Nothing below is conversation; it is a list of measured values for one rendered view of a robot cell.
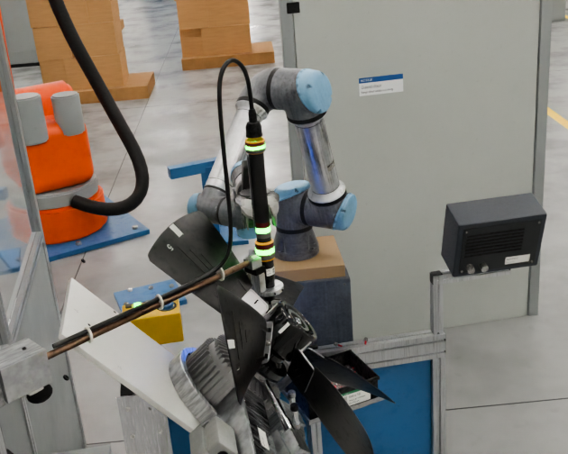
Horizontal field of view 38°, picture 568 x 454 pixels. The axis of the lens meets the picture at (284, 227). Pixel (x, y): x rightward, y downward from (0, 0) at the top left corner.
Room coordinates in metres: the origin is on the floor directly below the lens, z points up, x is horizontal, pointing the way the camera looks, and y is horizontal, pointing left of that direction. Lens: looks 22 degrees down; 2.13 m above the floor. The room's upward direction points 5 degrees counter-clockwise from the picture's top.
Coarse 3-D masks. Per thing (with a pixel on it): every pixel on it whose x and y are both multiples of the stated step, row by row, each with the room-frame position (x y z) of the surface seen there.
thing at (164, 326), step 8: (176, 304) 2.06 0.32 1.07; (152, 312) 2.03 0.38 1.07; (160, 312) 2.02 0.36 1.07; (168, 312) 2.02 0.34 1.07; (176, 312) 2.02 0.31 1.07; (136, 320) 1.99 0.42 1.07; (144, 320) 2.00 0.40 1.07; (152, 320) 2.00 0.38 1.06; (160, 320) 2.00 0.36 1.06; (168, 320) 2.00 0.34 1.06; (176, 320) 2.01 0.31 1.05; (144, 328) 2.00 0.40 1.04; (152, 328) 2.00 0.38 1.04; (160, 328) 2.00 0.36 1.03; (168, 328) 2.00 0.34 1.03; (176, 328) 2.01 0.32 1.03; (152, 336) 2.00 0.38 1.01; (160, 336) 2.00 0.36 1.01; (168, 336) 2.00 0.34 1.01; (176, 336) 2.01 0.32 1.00
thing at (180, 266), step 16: (176, 224) 1.73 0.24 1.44; (192, 224) 1.76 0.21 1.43; (208, 224) 1.78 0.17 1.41; (160, 240) 1.67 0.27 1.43; (176, 240) 1.70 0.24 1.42; (192, 240) 1.72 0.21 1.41; (208, 240) 1.74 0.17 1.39; (160, 256) 1.64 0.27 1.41; (176, 256) 1.66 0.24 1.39; (192, 256) 1.68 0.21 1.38; (208, 256) 1.70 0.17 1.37; (176, 272) 1.64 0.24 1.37; (192, 272) 1.66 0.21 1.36; (240, 272) 1.71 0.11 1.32; (208, 288) 1.65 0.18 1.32; (224, 288) 1.66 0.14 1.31; (240, 288) 1.68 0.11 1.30; (208, 304) 1.63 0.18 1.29
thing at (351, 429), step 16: (320, 384) 1.51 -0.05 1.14; (320, 400) 1.51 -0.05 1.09; (336, 400) 1.45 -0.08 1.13; (320, 416) 1.52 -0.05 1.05; (336, 416) 1.47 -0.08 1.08; (352, 416) 1.39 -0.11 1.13; (336, 432) 1.48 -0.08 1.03; (352, 432) 1.42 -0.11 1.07; (352, 448) 1.44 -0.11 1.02; (368, 448) 1.36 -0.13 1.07
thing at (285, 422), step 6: (264, 384) 1.55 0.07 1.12; (270, 390) 1.53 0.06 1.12; (270, 396) 1.52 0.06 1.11; (276, 402) 1.49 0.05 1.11; (276, 408) 1.48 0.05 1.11; (282, 408) 1.48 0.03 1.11; (282, 414) 1.46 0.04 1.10; (282, 420) 1.44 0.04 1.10; (288, 420) 1.44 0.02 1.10; (282, 426) 1.43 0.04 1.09; (288, 426) 1.42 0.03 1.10
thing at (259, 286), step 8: (256, 264) 1.69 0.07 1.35; (248, 272) 1.70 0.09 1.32; (256, 272) 1.68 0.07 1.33; (256, 280) 1.70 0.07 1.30; (264, 280) 1.70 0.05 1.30; (256, 288) 1.70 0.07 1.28; (264, 288) 1.70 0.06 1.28; (272, 288) 1.71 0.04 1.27; (280, 288) 1.71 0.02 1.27; (264, 296) 1.70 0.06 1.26
